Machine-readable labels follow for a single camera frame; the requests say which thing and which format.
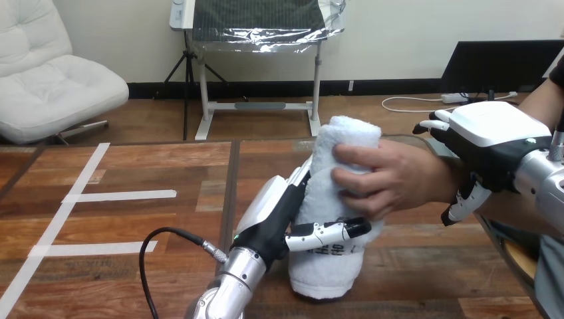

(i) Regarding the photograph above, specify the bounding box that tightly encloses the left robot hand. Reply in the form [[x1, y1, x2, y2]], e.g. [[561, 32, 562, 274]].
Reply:
[[231, 155, 373, 271]]

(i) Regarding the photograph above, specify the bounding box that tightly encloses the person's hand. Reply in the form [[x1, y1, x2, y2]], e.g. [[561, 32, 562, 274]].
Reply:
[[330, 139, 459, 221]]

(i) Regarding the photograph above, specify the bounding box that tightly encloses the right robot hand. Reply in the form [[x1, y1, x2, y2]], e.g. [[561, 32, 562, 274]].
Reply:
[[412, 100, 554, 227]]

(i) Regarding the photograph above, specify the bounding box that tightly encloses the white towel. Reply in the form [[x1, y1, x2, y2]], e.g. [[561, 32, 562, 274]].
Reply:
[[288, 115, 383, 302]]

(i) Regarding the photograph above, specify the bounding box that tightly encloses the white power strip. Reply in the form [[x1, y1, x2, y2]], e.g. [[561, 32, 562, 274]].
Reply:
[[440, 92, 470, 105]]

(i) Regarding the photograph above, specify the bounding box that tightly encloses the dark screen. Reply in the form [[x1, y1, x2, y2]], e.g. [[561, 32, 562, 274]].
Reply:
[[439, 39, 564, 96]]

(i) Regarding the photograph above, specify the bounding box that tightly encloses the white desk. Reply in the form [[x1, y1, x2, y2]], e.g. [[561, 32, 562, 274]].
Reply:
[[169, 0, 323, 142]]

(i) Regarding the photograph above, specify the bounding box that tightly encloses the black tripod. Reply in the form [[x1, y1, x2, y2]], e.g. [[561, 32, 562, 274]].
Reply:
[[154, 29, 230, 142]]

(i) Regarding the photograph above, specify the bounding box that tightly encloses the foil sheet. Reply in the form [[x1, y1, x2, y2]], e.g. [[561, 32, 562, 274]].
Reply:
[[192, 0, 347, 54]]

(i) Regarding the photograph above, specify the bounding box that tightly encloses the white cushioned chair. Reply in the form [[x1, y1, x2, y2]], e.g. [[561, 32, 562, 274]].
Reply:
[[0, 0, 130, 146]]

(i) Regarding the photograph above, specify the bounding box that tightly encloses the tangle of cables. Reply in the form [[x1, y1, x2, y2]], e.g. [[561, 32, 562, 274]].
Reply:
[[380, 90, 519, 114]]

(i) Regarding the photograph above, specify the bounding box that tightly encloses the black cable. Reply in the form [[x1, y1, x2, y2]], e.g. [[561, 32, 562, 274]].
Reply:
[[547, 115, 564, 162], [138, 227, 229, 319]]

